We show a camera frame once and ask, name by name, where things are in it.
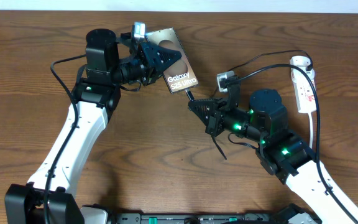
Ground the bronze Galaxy smartphone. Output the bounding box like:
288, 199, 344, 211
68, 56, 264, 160
145, 27, 199, 94

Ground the white power strip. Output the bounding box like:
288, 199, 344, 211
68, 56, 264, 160
291, 68, 316, 114

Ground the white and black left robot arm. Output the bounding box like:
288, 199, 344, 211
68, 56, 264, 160
4, 23, 181, 223

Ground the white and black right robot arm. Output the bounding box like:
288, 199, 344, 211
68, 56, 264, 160
188, 89, 358, 223

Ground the white USB charger plug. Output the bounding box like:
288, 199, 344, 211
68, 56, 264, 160
290, 55, 313, 71

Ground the white power strip cord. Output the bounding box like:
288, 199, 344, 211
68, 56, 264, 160
308, 112, 314, 149

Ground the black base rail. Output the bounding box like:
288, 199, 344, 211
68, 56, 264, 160
108, 213, 284, 224

